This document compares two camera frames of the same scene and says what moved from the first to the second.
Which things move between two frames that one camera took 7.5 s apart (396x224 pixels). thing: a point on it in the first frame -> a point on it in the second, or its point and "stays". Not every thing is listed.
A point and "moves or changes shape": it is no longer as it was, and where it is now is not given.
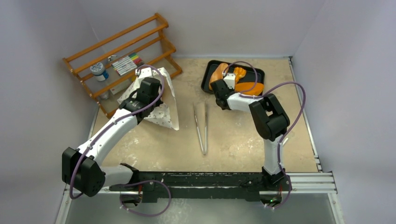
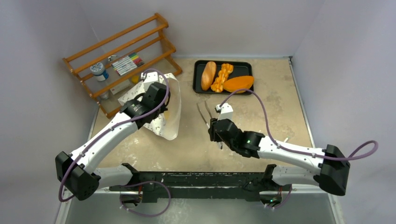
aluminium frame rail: [293, 183] stays
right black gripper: [217, 87] -> [213, 129]
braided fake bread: [240, 73] moves or changes shape
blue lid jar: [98, 69] stays
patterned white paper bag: [166, 114] moves or changes shape
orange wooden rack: [106, 67] stays
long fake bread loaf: [218, 73] -> [208, 75]
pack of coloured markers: [127, 63] stays
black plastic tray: [248, 80] moves or changes shape
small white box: [119, 87] stays
